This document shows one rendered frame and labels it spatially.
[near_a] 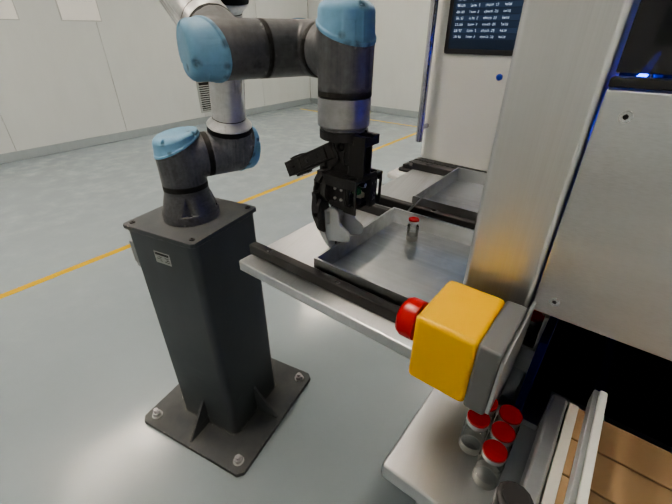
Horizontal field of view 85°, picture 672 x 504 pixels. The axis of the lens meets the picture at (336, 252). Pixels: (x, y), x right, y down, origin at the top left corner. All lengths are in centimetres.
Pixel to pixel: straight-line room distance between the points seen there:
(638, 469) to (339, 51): 51
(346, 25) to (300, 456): 126
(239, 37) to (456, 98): 101
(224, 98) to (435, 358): 82
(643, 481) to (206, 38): 62
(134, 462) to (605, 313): 145
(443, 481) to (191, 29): 56
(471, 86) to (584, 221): 112
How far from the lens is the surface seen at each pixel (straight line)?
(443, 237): 77
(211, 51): 54
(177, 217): 106
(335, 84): 52
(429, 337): 33
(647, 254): 35
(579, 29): 32
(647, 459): 44
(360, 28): 52
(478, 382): 33
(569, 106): 32
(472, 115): 143
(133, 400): 174
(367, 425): 149
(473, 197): 98
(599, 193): 34
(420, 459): 42
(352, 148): 54
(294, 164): 62
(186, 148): 101
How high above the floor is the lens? 124
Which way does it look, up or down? 31 degrees down
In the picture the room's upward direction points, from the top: straight up
